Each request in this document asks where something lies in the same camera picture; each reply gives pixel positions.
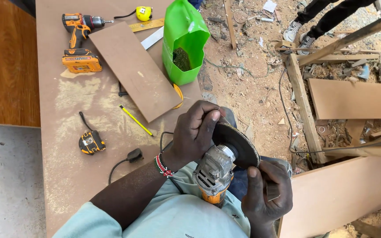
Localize brown board on ground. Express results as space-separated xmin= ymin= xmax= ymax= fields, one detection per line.
xmin=308 ymin=78 xmax=381 ymax=120

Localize grey orange angle grinder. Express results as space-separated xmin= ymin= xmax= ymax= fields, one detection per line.
xmin=192 ymin=143 xmax=239 ymax=209

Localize heap of dark screws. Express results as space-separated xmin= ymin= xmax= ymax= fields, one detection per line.
xmin=172 ymin=48 xmax=192 ymax=72

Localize yellow pencil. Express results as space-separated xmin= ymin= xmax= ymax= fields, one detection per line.
xmin=119 ymin=104 xmax=154 ymax=137

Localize black orange tape measure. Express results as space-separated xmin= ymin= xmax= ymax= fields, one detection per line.
xmin=78 ymin=111 xmax=106 ymax=155

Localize yellow round disc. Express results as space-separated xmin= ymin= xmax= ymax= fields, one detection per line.
xmin=172 ymin=83 xmax=184 ymax=110

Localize beaded red white bracelet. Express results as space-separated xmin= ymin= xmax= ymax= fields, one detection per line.
xmin=154 ymin=153 xmax=175 ymax=179

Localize person's right hand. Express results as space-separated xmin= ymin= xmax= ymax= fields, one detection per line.
xmin=241 ymin=160 xmax=294 ymax=226

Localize blue jeans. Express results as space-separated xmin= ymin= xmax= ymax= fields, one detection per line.
xmin=222 ymin=107 xmax=293 ymax=201

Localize metal square blade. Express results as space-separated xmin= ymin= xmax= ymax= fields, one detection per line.
xmin=140 ymin=26 xmax=164 ymax=51

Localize person's left hand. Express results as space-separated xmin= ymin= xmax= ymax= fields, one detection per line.
xmin=162 ymin=100 xmax=226 ymax=171

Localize thin wooden stick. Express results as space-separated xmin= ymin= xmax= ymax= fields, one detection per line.
xmin=223 ymin=0 xmax=237 ymax=50

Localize light green t-shirt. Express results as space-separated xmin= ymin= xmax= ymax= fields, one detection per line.
xmin=52 ymin=161 xmax=251 ymax=238

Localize yellow tape measure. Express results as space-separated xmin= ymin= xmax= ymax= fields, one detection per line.
xmin=114 ymin=6 xmax=153 ymax=22

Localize black plug with cable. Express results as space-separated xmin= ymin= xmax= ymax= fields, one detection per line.
xmin=108 ymin=148 xmax=144 ymax=184

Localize round dark sanding disc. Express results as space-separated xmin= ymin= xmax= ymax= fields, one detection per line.
xmin=212 ymin=122 xmax=261 ymax=170

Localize yellow wooden ruler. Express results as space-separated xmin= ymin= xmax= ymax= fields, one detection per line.
xmin=128 ymin=17 xmax=165 ymax=33

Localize large brown board panel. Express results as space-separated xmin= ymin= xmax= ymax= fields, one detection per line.
xmin=277 ymin=155 xmax=381 ymax=238

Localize long wooden beam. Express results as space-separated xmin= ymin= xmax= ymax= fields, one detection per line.
xmin=286 ymin=54 xmax=327 ymax=165
xmin=297 ymin=8 xmax=381 ymax=67
xmin=275 ymin=47 xmax=381 ymax=65

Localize cut green plastic container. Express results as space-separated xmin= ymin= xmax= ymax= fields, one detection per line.
xmin=162 ymin=0 xmax=211 ymax=86

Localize brown rectangular board offcut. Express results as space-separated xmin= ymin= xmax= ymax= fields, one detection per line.
xmin=88 ymin=21 xmax=183 ymax=123

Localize polished brown wooden panel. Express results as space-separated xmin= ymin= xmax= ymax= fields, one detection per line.
xmin=0 ymin=0 xmax=41 ymax=128

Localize orange black cordless drill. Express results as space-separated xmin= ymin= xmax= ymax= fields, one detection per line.
xmin=62 ymin=13 xmax=114 ymax=73

